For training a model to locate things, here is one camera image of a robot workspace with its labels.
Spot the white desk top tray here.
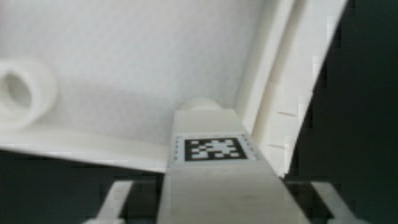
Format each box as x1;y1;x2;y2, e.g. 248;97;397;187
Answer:
0;0;349;175

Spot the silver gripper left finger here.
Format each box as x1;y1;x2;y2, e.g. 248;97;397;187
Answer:
83;181;134;224

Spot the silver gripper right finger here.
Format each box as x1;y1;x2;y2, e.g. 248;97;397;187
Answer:
312;182;363;224

